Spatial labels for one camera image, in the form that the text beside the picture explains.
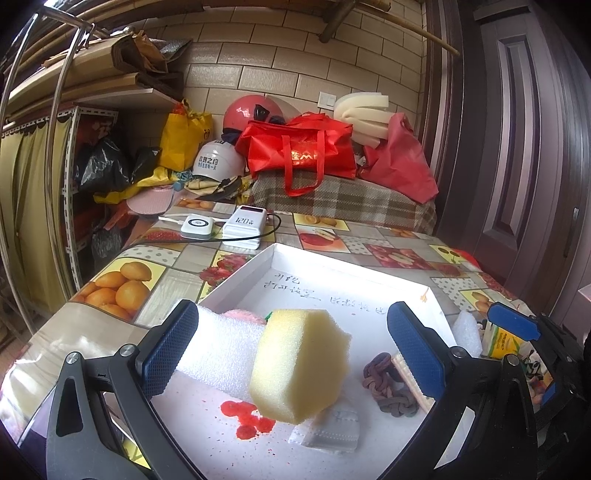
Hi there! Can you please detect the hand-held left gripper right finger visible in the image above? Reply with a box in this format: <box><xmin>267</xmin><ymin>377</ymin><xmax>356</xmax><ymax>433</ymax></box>
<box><xmin>387</xmin><ymin>301</ymin><xmax>539</xmax><ymax>480</ymax></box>

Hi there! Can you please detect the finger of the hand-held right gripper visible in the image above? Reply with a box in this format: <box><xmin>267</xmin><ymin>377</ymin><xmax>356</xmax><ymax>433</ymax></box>
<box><xmin>487</xmin><ymin>302</ymin><xmax>555</xmax><ymax>352</ymax></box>
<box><xmin>540</xmin><ymin>382</ymin><xmax>559</xmax><ymax>421</ymax></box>

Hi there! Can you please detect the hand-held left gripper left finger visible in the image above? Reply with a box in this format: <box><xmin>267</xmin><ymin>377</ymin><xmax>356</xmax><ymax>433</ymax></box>
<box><xmin>46</xmin><ymin>299</ymin><xmax>200</xmax><ymax>480</ymax></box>

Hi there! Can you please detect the yellow green tissue packet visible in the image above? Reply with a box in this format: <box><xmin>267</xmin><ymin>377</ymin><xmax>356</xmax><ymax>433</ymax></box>
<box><xmin>480</xmin><ymin>320</ymin><xmax>525</xmax><ymax>360</ymax></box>

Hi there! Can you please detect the brown braided rope knot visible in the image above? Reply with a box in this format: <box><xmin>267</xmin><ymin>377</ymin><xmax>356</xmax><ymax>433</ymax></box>
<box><xmin>362</xmin><ymin>353</ymin><xmax>421</xmax><ymax>418</ymax></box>

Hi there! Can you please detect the small white foam piece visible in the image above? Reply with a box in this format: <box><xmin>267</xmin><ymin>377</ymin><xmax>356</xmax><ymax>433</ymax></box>
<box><xmin>451</xmin><ymin>309</ymin><xmax>483</xmax><ymax>358</ymax></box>

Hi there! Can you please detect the white foam block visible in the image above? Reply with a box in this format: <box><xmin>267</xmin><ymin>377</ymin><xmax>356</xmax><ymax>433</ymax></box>
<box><xmin>178</xmin><ymin>305</ymin><xmax>269</xmax><ymax>400</ymax></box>

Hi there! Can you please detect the pink plush toy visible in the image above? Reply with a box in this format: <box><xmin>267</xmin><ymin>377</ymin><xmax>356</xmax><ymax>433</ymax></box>
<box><xmin>224</xmin><ymin>308</ymin><xmax>269</xmax><ymax>324</ymax></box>

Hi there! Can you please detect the white cardboard box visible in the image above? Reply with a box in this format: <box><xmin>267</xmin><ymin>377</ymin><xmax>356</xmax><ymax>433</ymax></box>
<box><xmin>152</xmin><ymin>242</ymin><xmax>467</xmax><ymax>480</ymax></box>

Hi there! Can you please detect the yellow hexagonal sponge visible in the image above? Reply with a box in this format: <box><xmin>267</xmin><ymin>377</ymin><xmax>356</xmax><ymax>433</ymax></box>
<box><xmin>249</xmin><ymin>308</ymin><xmax>354</xmax><ymax>425</ymax></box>

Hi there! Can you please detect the white face mask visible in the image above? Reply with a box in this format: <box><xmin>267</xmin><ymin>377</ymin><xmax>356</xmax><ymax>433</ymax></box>
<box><xmin>288</xmin><ymin>406</ymin><xmax>361</xmax><ymax>453</ymax></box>

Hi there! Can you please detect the fruit printed tablecloth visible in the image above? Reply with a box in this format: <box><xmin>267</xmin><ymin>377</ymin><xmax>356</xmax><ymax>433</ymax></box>
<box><xmin>0</xmin><ymin>203</ymin><xmax>578</xmax><ymax>480</ymax></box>

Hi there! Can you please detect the white round charger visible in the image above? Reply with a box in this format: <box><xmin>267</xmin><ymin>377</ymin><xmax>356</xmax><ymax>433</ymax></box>
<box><xmin>180</xmin><ymin>215</ymin><xmax>218</xmax><ymax>241</ymax></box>

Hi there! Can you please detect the white power bank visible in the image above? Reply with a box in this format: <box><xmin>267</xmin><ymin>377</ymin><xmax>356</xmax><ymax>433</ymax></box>
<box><xmin>222</xmin><ymin>205</ymin><xmax>271</xmax><ymax>250</ymax></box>

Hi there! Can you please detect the pink sun hat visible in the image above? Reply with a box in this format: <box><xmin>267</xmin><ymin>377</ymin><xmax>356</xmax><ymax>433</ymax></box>
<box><xmin>127</xmin><ymin>187</ymin><xmax>175</xmax><ymax>217</ymax></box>

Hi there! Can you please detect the plaid covered box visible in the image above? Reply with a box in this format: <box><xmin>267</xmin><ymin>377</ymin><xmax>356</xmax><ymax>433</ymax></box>
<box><xmin>252</xmin><ymin>173</ymin><xmax>437</xmax><ymax>234</ymax></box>

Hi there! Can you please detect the yellow cloth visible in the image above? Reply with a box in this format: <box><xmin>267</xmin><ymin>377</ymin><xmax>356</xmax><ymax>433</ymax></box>
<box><xmin>95</xmin><ymin>166</ymin><xmax>181</xmax><ymax>205</ymax></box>

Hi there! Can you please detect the brown panelled door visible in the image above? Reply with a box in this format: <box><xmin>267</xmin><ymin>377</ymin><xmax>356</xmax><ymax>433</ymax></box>
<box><xmin>462</xmin><ymin>0</ymin><xmax>591</xmax><ymax>333</ymax></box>

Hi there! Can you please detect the small black plastic bag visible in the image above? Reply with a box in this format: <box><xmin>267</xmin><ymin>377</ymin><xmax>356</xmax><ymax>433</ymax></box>
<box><xmin>131</xmin><ymin>147</ymin><xmax>162</xmax><ymax>183</ymax></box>

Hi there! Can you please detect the red plastic bag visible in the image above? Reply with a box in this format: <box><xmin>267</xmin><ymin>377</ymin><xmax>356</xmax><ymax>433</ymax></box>
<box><xmin>360</xmin><ymin>113</ymin><xmax>439</xmax><ymax>204</ymax></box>

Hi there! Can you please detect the white helmet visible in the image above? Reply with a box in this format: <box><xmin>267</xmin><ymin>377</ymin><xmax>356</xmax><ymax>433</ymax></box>
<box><xmin>191</xmin><ymin>141</ymin><xmax>245</xmax><ymax>181</ymax></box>

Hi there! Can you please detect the large black plastic bag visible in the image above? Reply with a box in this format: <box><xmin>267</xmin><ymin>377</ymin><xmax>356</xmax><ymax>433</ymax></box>
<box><xmin>76</xmin><ymin>136</ymin><xmax>130</xmax><ymax>192</ymax></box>

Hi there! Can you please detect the yellow curtain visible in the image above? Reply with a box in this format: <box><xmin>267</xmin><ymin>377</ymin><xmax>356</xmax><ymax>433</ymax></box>
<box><xmin>0</xmin><ymin>117</ymin><xmax>75</xmax><ymax>319</ymax></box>

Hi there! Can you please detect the yellow bag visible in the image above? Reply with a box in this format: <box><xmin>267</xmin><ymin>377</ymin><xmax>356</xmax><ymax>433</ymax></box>
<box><xmin>159</xmin><ymin>99</ymin><xmax>213</xmax><ymax>171</ymax></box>

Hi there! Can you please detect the red gift bag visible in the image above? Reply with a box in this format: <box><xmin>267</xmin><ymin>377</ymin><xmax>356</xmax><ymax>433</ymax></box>
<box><xmin>235</xmin><ymin>112</ymin><xmax>358</xmax><ymax>198</ymax></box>

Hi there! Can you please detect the white foam stack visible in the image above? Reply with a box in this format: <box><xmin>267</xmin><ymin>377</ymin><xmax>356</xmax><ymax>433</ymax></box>
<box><xmin>333</xmin><ymin>91</ymin><xmax>392</xmax><ymax>143</ymax></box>

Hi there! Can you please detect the pink helmet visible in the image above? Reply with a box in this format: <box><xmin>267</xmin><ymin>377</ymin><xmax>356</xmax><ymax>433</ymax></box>
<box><xmin>223</xmin><ymin>96</ymin><xmax>301</xmax><ymax>139</ymax></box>

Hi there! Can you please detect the chrome pipe rack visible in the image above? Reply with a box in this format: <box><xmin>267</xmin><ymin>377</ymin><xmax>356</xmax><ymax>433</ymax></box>
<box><xmin>0</xmin><ymin>7</ymin><xmax>100</xmax><ymax>352</ymax></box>

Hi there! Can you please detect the stack of wooden boards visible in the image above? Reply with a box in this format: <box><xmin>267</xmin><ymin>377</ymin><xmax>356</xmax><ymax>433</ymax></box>
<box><xmin>9</xmin><ymin>34</ymin><xmax>185</xmax><ymax>121</ymax></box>

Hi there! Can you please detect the bamboo pole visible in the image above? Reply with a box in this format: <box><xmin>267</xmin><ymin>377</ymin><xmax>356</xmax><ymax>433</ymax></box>
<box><xmin>318</xmin><ymin>0</ymin><xmax>460</xmax><ymax>56</ymax></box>

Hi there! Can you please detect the black cable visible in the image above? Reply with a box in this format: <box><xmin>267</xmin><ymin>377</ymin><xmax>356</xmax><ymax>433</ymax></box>
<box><xmin>249</xmin><ymin>211</ymin><xmax>283</xmax><ymax>246</ymax></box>

